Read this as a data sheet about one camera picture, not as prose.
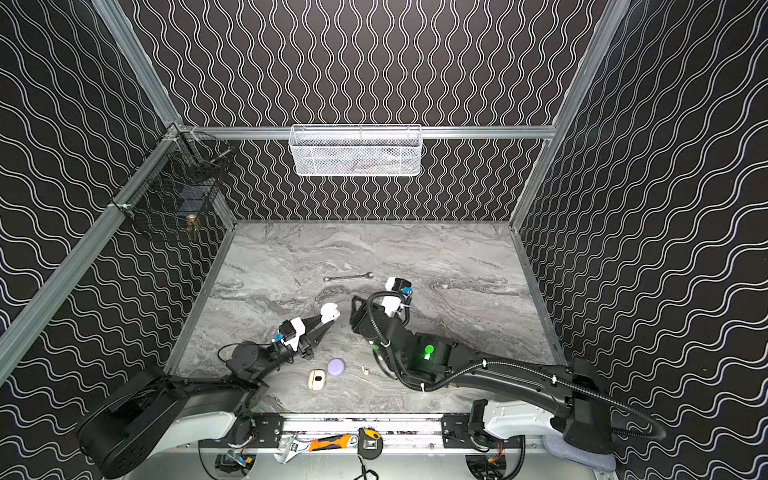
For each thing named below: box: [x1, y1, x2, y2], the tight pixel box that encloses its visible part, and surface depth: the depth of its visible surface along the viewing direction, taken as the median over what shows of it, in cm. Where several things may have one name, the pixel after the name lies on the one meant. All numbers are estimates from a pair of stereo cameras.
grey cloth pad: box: [543, 434, 616, 472], surface depth 71 cm
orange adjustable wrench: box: [273, 434, 359, 464], surface depth 73 cm
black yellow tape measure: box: [357, 427, 383, 460], surface depth 72 cm
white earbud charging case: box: [320, 302, 340, 324], surface depth 74 cm
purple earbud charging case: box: [327, 358, 346, 377], surface depth 85 cm
